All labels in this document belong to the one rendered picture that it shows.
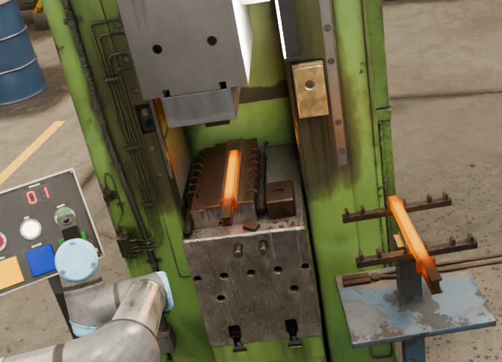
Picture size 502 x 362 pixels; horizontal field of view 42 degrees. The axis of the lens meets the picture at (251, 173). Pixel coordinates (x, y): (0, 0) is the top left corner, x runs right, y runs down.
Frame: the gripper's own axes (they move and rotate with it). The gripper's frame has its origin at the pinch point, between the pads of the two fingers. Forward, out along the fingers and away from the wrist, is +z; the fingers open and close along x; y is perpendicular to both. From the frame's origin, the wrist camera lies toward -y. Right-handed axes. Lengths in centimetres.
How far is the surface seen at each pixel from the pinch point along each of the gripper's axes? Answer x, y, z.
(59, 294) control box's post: -10.3, 13.3, 31.2
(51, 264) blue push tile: -8.2, 2.8, 10.2
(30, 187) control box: -6.4, -20.1, 10.9
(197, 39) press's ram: 48, -41, -19
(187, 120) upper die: 40.6, -22.6, -4.5
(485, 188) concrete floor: 210, 51, 126
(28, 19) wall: 26, -287, 695
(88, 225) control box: 5.3, -4.3, 11.0
